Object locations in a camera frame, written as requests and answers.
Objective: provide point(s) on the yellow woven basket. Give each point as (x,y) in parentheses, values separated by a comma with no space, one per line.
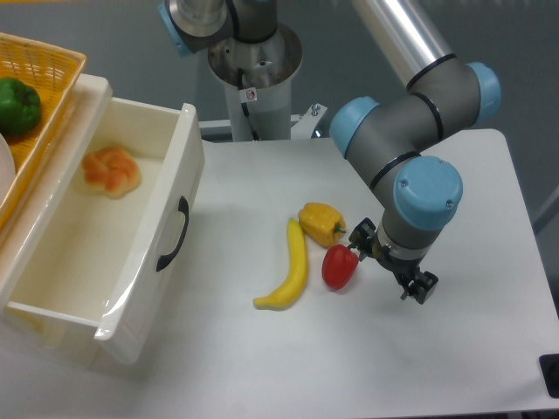
(37,78)

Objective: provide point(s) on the red bell pepper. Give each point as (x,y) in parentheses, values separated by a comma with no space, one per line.
(338,266)

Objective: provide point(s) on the green bell pepper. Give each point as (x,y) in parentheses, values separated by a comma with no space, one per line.
(20,107)

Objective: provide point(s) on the black object at table corner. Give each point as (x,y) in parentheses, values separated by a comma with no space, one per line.
(549,364)

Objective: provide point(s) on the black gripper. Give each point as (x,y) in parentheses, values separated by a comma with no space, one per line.
(369,242)

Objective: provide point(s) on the yellow bell pepper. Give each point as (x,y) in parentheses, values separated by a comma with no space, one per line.
(323,223)

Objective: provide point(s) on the white plate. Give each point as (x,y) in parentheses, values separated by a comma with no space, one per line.
(7,169)

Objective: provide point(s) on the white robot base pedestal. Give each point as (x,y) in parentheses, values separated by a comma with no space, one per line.
(257,81)

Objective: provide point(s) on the white top drawer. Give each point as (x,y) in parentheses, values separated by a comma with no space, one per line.
(91,284)

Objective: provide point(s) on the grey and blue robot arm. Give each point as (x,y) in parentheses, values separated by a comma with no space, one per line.
(385,145)

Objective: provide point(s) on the white drawer cabinet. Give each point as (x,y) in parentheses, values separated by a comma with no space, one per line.
(87,103)

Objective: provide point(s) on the white metal bracket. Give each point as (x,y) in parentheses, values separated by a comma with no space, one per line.
(308,125)

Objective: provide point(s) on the orange bread roll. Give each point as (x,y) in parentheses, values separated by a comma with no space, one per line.
(111,171)

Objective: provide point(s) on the black top drawer handle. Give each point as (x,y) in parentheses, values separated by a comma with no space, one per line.
(174,233)

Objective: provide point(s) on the yellow banana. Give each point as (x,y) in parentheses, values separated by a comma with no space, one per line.
(289,291)

